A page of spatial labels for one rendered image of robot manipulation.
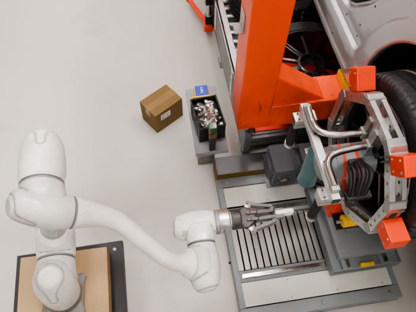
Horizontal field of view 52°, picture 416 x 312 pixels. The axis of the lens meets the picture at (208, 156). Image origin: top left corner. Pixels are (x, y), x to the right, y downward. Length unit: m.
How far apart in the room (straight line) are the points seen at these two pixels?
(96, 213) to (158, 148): 1.43
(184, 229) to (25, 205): 0.55
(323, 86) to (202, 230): 1.04
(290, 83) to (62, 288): 1.28
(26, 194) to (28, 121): 1.79
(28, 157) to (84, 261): 0.83
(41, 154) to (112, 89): 1.76
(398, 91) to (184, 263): 0.94
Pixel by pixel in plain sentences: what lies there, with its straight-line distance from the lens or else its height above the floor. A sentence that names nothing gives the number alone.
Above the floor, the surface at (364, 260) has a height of 0.15.
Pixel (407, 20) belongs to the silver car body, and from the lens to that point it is 1.71.
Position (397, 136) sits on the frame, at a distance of 1.57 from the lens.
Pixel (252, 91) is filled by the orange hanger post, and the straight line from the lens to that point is 1.95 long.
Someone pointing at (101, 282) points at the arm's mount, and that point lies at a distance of 2.04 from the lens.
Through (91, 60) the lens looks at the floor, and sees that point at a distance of 3.30.
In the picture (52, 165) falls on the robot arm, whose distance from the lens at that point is 1.35.
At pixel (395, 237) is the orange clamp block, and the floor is 0.88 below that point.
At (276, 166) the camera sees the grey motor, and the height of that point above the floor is 0.41.
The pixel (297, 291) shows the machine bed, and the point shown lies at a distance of 2.34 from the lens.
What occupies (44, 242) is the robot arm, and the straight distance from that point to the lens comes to 1.85.
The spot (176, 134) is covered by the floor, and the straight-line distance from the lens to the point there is 2.79.
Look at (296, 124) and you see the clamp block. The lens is 1.72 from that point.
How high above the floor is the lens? 2.30
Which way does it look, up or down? 59 degrees down
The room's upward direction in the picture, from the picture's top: 1 degrees clockwise
